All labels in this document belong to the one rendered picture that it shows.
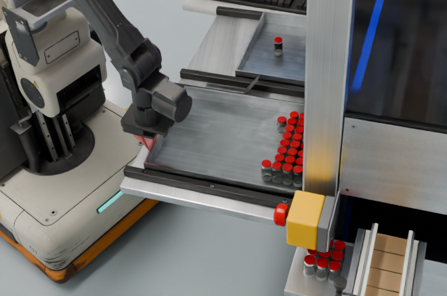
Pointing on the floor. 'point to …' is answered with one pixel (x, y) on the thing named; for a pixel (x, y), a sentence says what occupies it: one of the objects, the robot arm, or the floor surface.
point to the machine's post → (327, 71)
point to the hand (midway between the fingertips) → (151, 146)
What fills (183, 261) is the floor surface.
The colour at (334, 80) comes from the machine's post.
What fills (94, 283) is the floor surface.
